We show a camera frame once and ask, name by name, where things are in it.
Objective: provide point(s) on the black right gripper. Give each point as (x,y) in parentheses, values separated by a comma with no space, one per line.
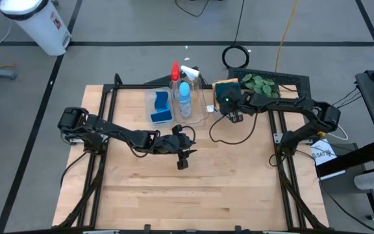
(230,100)

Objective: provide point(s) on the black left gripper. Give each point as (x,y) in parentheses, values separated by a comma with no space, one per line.
(170,143)

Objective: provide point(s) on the dark green cloth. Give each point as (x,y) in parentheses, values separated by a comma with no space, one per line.
(222,89)

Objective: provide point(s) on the orange cloth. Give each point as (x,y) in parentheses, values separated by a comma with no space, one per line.
(226,80)

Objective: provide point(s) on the light blue capped bottle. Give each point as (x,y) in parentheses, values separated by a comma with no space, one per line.
(185,94)

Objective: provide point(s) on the dark blue rectangular sponge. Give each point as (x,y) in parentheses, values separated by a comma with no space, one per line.
(161,116)

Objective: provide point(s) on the white spray bottle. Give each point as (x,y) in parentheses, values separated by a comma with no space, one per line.
(190,72)

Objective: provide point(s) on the dark blue wavy sponge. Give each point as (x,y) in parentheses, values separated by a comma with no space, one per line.
(161,100)

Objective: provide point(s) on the red trigger clear spray bottle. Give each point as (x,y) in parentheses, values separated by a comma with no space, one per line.
(175,73)

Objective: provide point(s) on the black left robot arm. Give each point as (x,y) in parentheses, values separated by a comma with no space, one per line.
(109,130)

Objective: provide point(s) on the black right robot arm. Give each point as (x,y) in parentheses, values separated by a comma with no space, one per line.
(304,105)

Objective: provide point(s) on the right clear plastic bin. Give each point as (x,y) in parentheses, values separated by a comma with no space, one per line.
(211,94)

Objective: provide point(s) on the green plant in white pot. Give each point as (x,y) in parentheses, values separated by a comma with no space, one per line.
(258,86)

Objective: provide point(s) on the large clear plastic bin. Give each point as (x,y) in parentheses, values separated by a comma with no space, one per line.
(198,110)

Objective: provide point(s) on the small clear plastic bin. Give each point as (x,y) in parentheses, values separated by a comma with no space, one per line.
(148,107)

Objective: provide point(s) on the black perforated panel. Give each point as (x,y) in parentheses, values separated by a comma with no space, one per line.
(291,79)

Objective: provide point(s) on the white printed paper sheet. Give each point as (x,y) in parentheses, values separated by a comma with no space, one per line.
(323,154)

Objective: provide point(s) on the white paper roll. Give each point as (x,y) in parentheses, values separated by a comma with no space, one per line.
(369,181)

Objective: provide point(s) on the white trash can black rim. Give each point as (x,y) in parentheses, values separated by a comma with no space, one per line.
(41,29)

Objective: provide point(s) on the black aluminium table frame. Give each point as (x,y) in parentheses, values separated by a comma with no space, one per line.
(109,87)

